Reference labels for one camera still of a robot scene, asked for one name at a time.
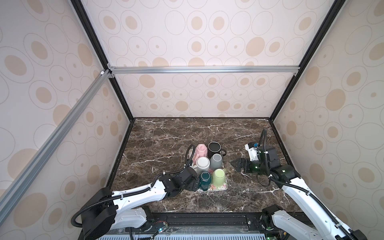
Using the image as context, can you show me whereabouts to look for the grey mug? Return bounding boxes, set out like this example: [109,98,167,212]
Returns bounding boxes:
[210,154,223,171]

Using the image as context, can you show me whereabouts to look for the white mug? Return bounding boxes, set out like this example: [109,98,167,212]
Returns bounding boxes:
[193,157,210,175]

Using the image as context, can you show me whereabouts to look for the small circuit board with leds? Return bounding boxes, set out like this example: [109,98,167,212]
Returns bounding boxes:
[154,221,169,233]

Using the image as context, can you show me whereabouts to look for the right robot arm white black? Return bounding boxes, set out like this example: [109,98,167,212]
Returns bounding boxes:
[231,143,366,240]

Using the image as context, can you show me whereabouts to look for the pink mug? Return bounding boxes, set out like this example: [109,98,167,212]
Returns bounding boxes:
[193,144,208,164]

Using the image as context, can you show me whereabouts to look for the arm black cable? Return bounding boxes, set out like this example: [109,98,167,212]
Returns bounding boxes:
[71,143,197,229]
[256,128,358,240]

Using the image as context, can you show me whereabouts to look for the light green mug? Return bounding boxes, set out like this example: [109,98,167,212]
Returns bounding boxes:
[212,169,226,188]

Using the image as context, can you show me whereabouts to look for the horizontal aluminium rail back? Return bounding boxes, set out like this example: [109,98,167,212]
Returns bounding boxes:
[110,66,300,75]

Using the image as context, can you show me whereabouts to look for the floral serving tray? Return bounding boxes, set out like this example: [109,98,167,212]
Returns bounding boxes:
[192,163,228,192]

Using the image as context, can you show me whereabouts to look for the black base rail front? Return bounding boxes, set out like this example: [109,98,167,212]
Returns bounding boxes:
[78,212,337,240]

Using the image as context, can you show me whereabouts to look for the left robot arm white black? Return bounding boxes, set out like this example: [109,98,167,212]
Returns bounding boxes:
[71,167,200,240]

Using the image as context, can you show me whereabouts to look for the black mug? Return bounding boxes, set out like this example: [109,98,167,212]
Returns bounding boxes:
[207,142,227,159]

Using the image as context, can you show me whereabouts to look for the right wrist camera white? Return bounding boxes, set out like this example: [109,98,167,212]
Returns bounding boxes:
[245,142,259,162]

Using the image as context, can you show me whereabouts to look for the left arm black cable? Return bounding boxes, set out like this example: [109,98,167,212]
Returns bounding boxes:
[71,143,197,229]

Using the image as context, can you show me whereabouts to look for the dark green mug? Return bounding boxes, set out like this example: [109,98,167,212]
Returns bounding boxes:
[199,172,212,192]

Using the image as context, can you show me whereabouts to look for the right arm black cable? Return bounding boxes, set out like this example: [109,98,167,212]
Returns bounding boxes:
[256,128,358,240]

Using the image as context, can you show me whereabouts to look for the diagonal aluminium rail left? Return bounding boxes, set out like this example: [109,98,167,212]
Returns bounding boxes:
[1,69,112,225]

